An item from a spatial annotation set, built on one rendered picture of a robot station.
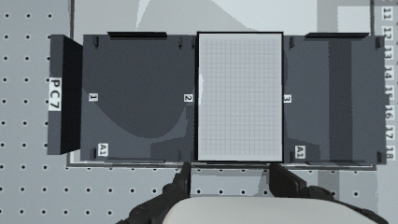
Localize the dark grey plate carrier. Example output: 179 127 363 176
47 32 390 166

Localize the grey perforated base plate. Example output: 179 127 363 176
0 0 377 224

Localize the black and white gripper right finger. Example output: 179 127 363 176
269 163 389 224

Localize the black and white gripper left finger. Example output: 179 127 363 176
116 162 191 224

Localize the light grey multi-well plate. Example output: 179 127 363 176
194 32 284 163

